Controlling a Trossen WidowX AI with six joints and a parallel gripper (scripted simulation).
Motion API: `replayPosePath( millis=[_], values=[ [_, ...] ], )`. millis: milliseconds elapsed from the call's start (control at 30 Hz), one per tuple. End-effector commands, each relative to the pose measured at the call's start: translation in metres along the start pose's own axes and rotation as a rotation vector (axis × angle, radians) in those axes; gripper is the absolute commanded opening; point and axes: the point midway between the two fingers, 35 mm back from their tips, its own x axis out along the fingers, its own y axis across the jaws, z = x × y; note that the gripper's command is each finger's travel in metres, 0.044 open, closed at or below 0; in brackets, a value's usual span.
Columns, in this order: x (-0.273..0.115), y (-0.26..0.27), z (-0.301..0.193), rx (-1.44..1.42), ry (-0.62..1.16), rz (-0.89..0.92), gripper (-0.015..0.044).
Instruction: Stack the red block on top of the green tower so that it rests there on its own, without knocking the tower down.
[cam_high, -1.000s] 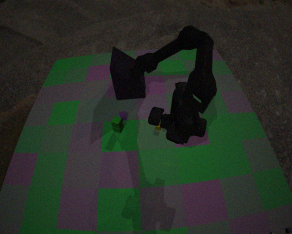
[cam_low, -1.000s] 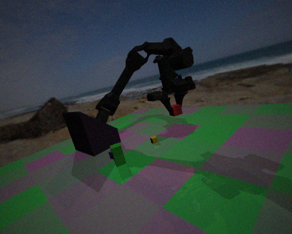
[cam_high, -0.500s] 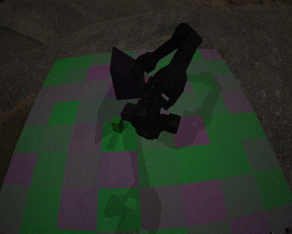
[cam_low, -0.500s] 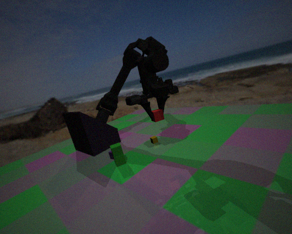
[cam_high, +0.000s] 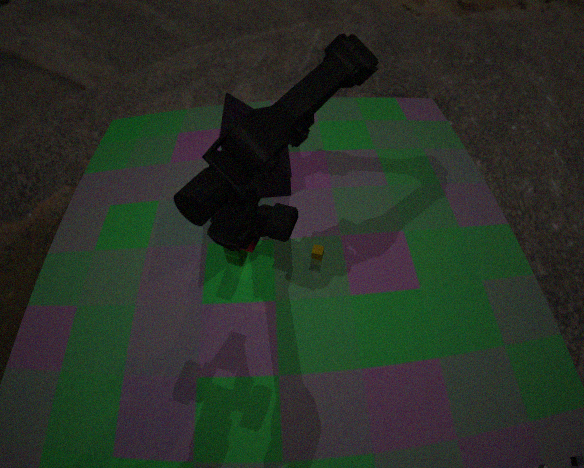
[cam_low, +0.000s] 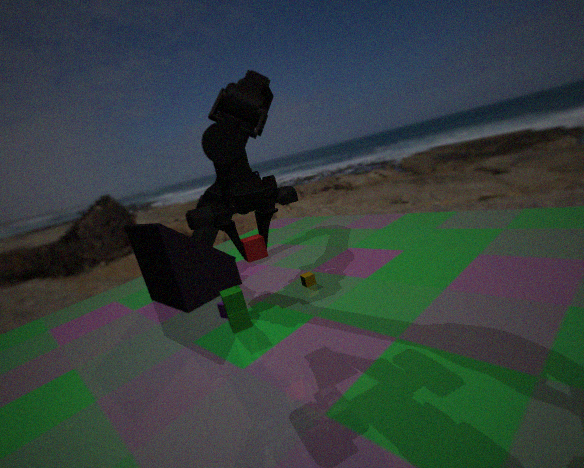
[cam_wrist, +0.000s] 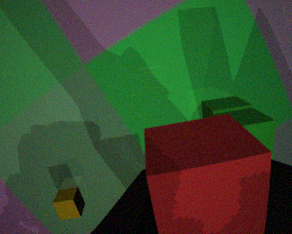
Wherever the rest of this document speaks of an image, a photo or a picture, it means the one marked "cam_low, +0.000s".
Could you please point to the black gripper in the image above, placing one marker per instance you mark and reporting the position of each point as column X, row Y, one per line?
column 205, row 216

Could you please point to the red block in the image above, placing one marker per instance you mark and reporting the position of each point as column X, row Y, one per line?
column 254, row 248

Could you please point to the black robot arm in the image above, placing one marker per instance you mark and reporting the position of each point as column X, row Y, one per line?
column 241, row 108

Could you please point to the small yellow cube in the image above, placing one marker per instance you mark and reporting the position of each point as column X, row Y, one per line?
column 308, row 279

